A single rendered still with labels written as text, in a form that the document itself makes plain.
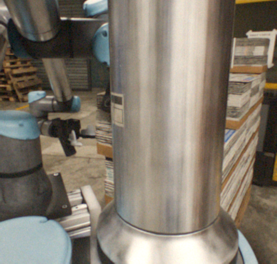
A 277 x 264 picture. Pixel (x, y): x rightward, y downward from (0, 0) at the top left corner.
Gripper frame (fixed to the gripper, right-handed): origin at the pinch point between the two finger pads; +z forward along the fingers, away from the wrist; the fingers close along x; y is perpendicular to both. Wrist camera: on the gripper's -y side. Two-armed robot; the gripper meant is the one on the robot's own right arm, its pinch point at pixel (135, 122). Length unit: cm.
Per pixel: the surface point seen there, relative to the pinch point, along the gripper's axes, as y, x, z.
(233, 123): 48, -17, 41
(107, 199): -12.5, 17.5, 34.3
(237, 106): 52, -18, 35
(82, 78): 438, 548, 315
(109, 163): -4.4, 16.2, 20.6
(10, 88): 229, 566, 207
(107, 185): -9.4, 16.8, 28.6
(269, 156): 114, -28, 140
